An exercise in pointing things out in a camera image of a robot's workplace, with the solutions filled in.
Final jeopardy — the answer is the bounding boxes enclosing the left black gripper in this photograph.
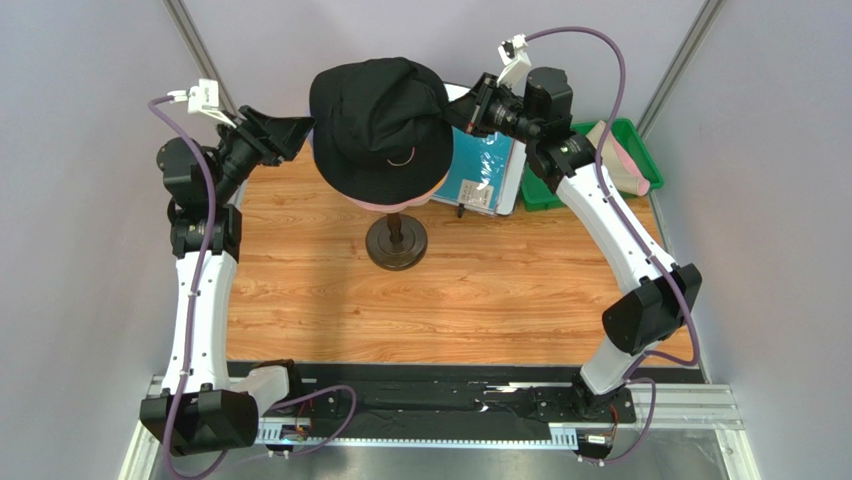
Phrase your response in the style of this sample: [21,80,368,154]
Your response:
[209,106,314,205]

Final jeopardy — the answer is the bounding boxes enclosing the black hat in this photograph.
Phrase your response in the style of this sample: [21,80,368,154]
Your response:
[309,57,454,205]

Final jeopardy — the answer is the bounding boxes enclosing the pink bucket hat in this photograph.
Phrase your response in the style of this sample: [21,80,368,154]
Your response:
[346,176,447,214]

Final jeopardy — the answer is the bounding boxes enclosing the pink beige hat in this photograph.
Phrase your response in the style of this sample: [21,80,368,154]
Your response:
[601,118,659,197]

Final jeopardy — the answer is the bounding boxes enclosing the lavender hat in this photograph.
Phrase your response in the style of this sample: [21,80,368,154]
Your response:
[307,127,316,154]

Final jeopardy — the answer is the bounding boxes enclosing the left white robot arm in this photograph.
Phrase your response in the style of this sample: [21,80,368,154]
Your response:
[139,106,315,456]

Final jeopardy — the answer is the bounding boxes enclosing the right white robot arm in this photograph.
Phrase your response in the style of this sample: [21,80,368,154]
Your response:
[443,67,702,418]

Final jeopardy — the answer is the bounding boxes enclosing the white tablet board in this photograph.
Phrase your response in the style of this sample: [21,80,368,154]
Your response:
[432,81,534,217]

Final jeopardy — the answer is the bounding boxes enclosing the green plastic bin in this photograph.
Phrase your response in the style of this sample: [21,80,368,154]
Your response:
[521,118,664,212]

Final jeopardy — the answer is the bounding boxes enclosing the dark round stand base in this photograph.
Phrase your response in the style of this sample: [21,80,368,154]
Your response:
[365,213,428,271]

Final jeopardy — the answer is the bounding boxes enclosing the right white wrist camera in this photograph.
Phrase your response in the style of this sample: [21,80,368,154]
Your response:
[497,34,531,88]

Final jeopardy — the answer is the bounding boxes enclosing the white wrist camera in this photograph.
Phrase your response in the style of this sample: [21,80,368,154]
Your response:
[497,34,531,88]
[167,78,236,128]

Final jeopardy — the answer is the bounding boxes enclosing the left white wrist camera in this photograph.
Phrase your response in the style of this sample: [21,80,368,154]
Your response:
[167,78,236,128]

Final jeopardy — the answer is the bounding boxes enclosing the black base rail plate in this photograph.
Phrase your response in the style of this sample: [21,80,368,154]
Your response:
[226,359,706,442]

